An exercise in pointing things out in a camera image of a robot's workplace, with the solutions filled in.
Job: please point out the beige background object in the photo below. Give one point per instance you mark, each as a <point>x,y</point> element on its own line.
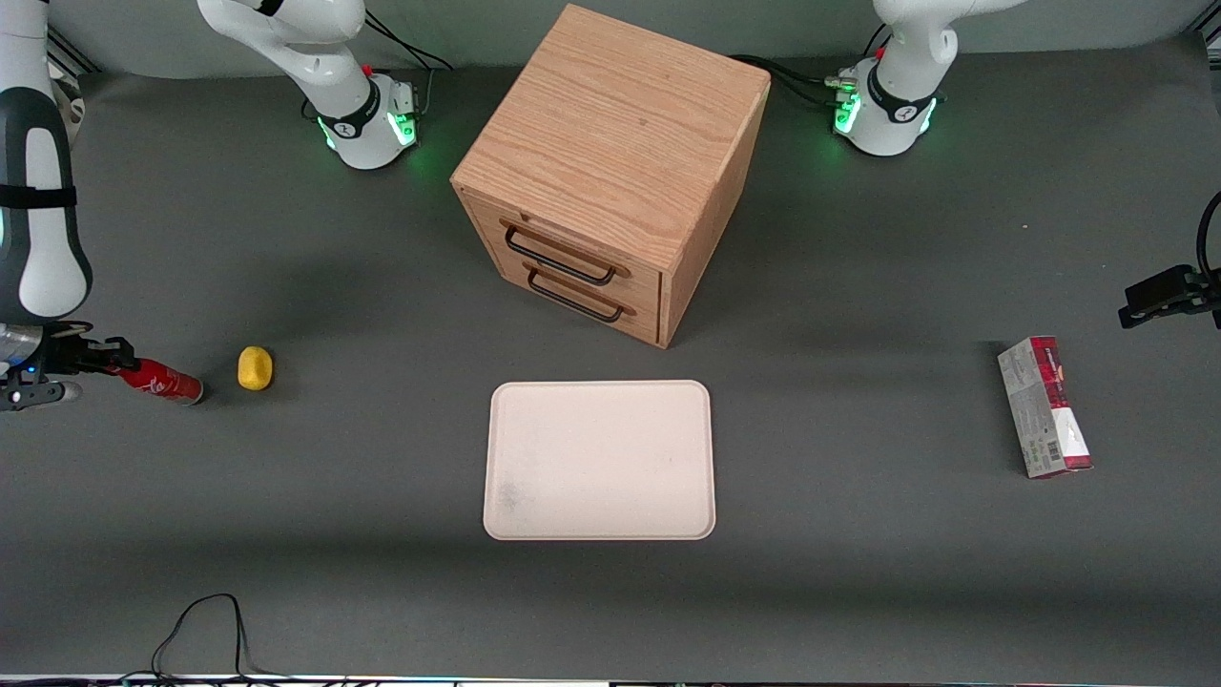
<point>74,103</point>

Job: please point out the oak wooden drawer cabinet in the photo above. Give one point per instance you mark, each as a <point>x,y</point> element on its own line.
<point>610,124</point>

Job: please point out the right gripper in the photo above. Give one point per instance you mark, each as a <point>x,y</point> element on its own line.
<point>65,353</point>

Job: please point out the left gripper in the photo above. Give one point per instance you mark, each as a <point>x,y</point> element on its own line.
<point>1179,289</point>

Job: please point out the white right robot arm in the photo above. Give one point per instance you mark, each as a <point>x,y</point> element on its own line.
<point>43,229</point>

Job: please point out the beige rectangular tray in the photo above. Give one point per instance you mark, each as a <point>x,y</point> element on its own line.
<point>599,460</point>

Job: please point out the yellow lemon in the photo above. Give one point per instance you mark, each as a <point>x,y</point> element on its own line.
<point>255,368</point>

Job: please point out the red coke bottle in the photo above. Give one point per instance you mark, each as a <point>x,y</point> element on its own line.
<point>167,384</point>

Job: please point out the grey and red carton box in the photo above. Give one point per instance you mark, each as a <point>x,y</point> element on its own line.
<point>1045,408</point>

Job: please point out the aluminium frame rail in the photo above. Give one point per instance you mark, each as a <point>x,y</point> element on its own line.
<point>72,52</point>
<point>1207,36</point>

